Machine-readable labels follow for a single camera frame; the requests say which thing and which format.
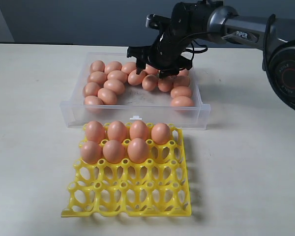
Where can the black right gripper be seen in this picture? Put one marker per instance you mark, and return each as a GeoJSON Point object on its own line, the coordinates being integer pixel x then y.
{"type": "Point", "coordinates": [164, 54]}

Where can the brown egg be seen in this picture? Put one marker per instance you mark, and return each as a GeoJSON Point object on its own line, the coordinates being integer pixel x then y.
{"type": "Point", "coordinates": [160, 133]}
{"type": "Point", "coordinates": [92, 102]}
{"type": "Point", "coordinates": [135, 79]}
{"type": "Point", "coordinates": [181, 81]}
{"type": "Point", "coordinates": [107, 96]}
{"type": "Point", "coordinates": [138, 129]}
{"type": "Point", "coordinates": [149, 82]}
{"type": "Point", "coordinates": [181, 91]}
{"type": "Point", "coordinates": [91, 89]}
{"type": "Point", "coordinates": [115, 85]}
{"type": "Point", "coordinates": [117, 131]}
{"type": "Point", "coordinates": [112, 66]}
{"type": "Point", "coordinates": [184, 72]}
{"type": "Point", "coordinates": [182, 101]}
{"type": "Point", "coordinates": [97, 65]}
{"type": "Point", "coordinates": [113, 151]}
{"type": "Point", "coordinates": [90, 152]}
{"type": "Point", "coordinates": [165, 84]}
{"type": "Point", "coordinates": [94, 131]}
{"type": "Point", "coordinates": [118, 75]}
{"type": "Point", "coordinates": [137, 150]}
{"type": "Point", "coordinates": [128, 67]}
{"type": "Point", "coordinates": [98, 77]}
{"type": "Point", "coordinates": [151, 70]}

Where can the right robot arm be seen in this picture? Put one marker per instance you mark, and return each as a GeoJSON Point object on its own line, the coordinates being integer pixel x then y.
{"type": "Point", "coordinates": [214, 22]}

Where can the clear plastic box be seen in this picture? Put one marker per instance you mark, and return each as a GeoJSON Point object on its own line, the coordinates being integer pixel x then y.
{"type": "Point", "coordinates": [134, 104]}

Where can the yellow plastic egg tray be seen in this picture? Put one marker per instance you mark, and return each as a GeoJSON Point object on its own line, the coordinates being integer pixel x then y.
{"type": "Point", "coordinates": [157, 187]}

